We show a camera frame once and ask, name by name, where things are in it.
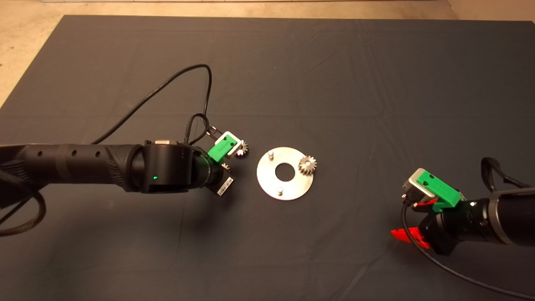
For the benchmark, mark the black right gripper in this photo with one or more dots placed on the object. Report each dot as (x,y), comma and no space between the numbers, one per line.
(455,225)

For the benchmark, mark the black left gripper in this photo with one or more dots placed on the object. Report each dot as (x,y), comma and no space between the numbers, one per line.
(213,177)

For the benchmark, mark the small steel planetary gear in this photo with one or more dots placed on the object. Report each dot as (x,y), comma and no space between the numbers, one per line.
(244,147)
(307,169)

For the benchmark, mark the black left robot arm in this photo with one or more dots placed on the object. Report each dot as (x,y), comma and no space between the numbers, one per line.
(83,167)

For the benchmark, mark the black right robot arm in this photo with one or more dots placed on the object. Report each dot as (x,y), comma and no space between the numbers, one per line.
(514,217)

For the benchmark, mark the round steel carrier plate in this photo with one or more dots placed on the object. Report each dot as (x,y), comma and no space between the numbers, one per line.
(288,190)

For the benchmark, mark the dark grey table cloth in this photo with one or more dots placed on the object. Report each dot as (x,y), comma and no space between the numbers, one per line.
(334,83)

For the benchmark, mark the green left camera mount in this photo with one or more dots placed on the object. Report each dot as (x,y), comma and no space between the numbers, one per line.
(219,149)

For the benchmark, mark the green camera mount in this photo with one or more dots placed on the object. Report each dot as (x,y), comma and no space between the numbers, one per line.
(219,149)
(443,190)

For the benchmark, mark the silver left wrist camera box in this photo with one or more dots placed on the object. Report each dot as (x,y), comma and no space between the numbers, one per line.
(234,146)

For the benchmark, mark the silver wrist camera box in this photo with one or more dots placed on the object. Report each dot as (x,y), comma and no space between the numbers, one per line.
(234,146)
(413,182)

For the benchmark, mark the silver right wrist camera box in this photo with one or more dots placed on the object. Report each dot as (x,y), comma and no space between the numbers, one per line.
(413,182)

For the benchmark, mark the green right camera mount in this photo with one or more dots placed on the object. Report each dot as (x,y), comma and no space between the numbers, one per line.
(443,190)

